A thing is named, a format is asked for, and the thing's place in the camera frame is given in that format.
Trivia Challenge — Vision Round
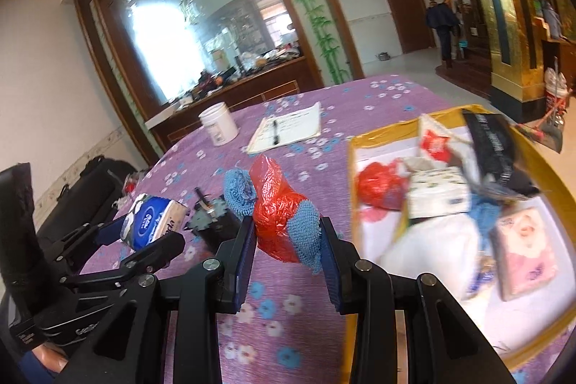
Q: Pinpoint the black backpack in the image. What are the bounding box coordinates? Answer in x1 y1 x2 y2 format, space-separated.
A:
37 155 137 249

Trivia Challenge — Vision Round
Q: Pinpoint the white plastic jar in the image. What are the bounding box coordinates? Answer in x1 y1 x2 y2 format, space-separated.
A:
199 102 239 146

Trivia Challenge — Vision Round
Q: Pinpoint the lemon print tissue pack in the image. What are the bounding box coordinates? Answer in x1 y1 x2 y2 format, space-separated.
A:
406 167 472 219

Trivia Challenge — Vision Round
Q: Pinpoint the black snack bag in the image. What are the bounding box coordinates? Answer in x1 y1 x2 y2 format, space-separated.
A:
462 109 540 202

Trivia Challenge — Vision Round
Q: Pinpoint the red plastic bag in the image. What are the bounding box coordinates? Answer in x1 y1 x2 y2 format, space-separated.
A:
356 160 408 212

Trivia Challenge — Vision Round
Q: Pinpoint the red-label white pouch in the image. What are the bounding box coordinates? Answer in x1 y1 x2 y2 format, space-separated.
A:
418 114 469 164

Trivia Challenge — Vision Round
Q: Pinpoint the blue floral tissue pack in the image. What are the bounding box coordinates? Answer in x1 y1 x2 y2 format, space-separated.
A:
120 193 189 252

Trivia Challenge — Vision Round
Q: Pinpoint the black pen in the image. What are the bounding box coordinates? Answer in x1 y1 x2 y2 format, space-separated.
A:
273 120 280 146

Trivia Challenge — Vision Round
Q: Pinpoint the gold-edged white foam box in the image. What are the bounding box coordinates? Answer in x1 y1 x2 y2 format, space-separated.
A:
348 105 575 382

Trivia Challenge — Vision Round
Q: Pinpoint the white cloth bag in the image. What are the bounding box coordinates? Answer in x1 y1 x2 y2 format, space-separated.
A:
378 213 493 301

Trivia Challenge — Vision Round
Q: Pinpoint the blue knitted cloth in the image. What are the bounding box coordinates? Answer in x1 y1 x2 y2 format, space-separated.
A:
468 194 502 252

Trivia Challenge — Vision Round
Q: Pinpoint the broom and dustpan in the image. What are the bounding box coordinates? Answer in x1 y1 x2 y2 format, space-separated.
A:
516 58 572 154

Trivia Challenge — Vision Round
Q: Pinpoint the dark jacket on post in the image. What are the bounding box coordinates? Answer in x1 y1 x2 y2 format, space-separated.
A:
426 0 459 68

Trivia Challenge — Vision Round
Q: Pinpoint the white notepad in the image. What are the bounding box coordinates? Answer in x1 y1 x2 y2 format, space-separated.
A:
246 101 322 155

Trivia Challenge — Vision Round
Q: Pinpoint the wooden sideboard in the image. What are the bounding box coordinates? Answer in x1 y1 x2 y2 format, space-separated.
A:
151 57 323 151

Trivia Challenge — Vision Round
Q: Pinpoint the white bucket with bags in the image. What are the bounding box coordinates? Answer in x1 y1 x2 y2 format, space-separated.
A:
544 67 568 110

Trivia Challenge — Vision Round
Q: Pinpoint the operator left hand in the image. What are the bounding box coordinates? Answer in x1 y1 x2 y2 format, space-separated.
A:
32 344 68 373

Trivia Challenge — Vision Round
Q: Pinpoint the blue Vinda tissue bag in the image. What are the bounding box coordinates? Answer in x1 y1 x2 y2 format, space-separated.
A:
463 253 497 300

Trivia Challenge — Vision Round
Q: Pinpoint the red and blue cloth scrap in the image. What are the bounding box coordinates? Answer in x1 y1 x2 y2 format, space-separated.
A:
224 155 322 274

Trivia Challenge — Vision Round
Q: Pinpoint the small motor with wires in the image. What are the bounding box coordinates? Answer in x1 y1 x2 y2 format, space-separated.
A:
185 187 241 253

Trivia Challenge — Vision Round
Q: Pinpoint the pink rose tissue pack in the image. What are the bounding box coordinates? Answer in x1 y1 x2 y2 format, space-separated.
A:
491 208 558 301

